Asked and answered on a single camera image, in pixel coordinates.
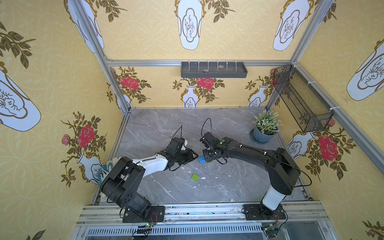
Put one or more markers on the potted green plant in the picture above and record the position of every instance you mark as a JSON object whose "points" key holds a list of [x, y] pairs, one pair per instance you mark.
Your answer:
{"points": [[266, 126]]}

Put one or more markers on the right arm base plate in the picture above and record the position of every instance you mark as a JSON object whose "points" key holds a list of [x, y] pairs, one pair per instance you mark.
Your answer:
{"points": [[261, 212]]}

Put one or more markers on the work gloves at wall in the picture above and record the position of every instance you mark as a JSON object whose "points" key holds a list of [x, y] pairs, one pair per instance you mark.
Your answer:
{"points": [[106, 169]]}

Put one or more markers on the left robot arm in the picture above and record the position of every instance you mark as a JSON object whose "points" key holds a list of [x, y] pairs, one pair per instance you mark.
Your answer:
{"points": [[120, 181]]}

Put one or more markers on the black wire mesh basket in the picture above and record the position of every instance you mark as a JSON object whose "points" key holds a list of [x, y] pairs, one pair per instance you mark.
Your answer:
{"points": [[306, 105]]}

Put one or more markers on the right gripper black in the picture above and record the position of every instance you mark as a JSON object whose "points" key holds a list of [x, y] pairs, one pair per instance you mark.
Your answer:
{"points": [[209, 151]]}

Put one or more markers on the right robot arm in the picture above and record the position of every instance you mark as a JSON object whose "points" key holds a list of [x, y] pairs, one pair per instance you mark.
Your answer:
{"points": [[282, 169]]}

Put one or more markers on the flat green lego plate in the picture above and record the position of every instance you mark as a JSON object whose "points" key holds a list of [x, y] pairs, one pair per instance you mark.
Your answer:
{"points": [[195, 177]]}

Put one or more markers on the blue lego brick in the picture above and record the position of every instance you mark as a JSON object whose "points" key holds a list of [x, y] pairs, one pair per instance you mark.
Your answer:
{"points": [[202, 160]]}

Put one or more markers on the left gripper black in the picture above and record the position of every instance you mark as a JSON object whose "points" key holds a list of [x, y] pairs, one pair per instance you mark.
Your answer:
{"points": [[182, 154]]}

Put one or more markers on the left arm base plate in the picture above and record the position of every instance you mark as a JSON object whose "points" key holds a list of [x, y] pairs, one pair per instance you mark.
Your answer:
{"points": [[153, 214]]}

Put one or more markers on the grey wall shelf tray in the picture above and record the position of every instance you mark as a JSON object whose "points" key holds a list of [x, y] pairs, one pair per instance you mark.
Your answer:
{"points": [[214, 69]]}

